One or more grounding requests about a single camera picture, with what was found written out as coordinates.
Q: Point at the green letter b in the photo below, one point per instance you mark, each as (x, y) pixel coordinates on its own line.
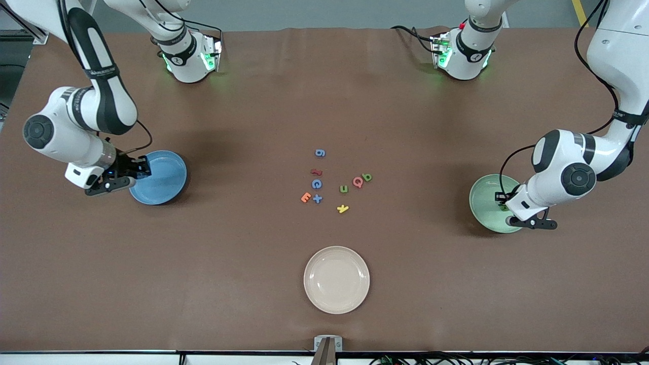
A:
(366, 177)

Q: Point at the blue letter c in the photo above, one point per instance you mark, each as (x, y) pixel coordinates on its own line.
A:
(312, 183)

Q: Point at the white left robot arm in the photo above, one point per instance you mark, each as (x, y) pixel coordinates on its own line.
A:
(623, 61)

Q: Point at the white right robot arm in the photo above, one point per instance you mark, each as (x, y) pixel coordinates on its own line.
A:
(61, 137)

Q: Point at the light green plate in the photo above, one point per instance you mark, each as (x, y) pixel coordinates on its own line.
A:
(487, 203)

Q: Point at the blue plate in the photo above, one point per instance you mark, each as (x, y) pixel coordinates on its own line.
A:
(162, 185)

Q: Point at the brown table cover sheet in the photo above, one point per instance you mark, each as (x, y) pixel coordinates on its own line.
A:
(203, 284)

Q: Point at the pink letter Q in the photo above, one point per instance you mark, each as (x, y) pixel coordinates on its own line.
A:
(354, 181)

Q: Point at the yellow letter k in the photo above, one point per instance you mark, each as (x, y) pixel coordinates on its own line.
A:
(343, 208)

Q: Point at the orange letter E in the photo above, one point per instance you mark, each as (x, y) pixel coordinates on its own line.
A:
(305, 197)

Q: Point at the beige plate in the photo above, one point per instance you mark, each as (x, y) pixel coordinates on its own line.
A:
(336, 280)

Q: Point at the silver aluminium frame profile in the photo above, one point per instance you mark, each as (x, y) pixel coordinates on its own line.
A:
(41, 36)

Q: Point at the white table edge rail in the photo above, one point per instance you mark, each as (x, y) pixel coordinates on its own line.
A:
(101, 360)

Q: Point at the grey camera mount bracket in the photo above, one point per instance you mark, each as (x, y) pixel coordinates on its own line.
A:
(328, 344)

